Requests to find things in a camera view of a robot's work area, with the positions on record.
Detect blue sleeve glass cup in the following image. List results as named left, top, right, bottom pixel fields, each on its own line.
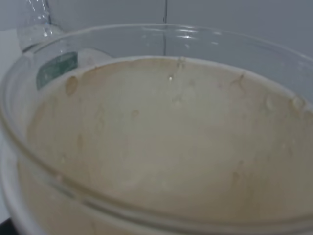
left=0, top=24, right=313, bottom=235

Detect clear green label bottle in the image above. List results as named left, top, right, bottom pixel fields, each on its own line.
left=17, top=0, right=78, bottom=89

